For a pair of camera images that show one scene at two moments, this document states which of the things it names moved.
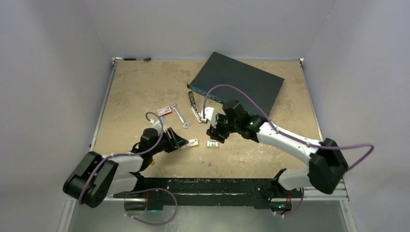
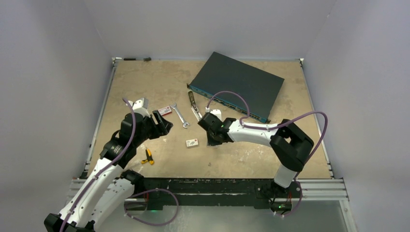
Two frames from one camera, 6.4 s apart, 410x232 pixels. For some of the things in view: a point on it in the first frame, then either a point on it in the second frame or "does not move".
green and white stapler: x=194 y=108 does not move
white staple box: x=192 y=142 does not move
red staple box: x=164 y=111 does not move
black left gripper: x=173 y=144 -> x=163 y=125
